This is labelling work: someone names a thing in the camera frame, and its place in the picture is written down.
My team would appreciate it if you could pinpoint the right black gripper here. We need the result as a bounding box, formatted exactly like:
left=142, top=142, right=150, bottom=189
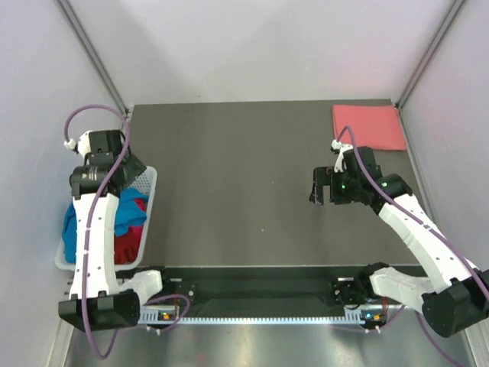
left=309, top=165, right=361, bottom=205

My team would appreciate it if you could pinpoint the blue t shirt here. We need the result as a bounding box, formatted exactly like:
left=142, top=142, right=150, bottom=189
left=62, top=187, right=149, bottom=264

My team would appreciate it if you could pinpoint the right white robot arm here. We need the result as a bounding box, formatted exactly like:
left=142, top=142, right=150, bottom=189
left=309, top=140, right=488, bottom=337

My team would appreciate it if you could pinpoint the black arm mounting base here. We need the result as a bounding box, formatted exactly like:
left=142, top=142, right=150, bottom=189
left=154, top=265, right=376, bottom=317

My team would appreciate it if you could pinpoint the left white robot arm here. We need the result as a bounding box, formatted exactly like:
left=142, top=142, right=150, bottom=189
left=58, top=130, right=173, bottom=333

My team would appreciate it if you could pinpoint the white plastic laundry basket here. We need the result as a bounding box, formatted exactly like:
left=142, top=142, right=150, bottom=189
left=54, top=166, right=157, bottom=271

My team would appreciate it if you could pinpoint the magenta t shirt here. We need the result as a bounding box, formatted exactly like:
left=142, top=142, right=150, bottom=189
left=134, top=198, right=147, bottom=213

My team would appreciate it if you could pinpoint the dark red t shirt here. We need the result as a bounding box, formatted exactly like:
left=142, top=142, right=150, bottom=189
left=114, top=226, right=143, bottom=265

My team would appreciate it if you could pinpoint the folded pink t shirt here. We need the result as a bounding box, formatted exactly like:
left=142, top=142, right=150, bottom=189
left=332, top=104, right=406, bottom=151

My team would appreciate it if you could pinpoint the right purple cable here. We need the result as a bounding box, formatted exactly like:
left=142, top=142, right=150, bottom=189
left=334, top=125, right=489, bottom=367

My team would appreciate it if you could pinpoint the white slotted cable duct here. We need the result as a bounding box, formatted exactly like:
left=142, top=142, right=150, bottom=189
left=138, top=307, right=387, bottom=326

